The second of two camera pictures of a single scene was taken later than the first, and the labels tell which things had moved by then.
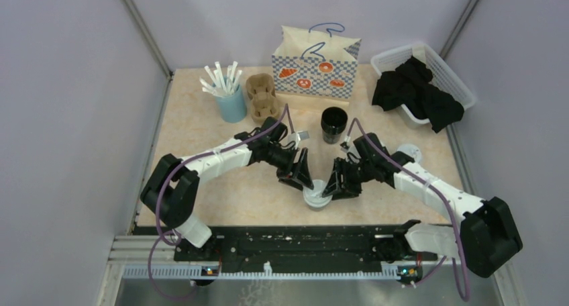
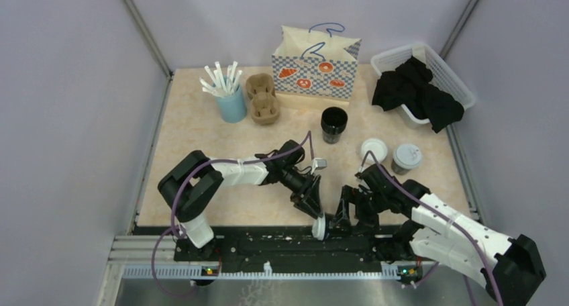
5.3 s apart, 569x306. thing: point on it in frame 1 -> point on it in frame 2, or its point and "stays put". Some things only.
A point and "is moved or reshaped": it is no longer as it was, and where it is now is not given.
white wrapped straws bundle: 223,86 stays put
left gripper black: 302,176 -> 311,204
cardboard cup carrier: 261,89 stays put
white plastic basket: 443,77 stays put
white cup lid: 314,196 is moved or reshaped
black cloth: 410,86 stays put
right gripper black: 336,186 -> 343,213
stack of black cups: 333,120 stays put
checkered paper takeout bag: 312,61 stays put
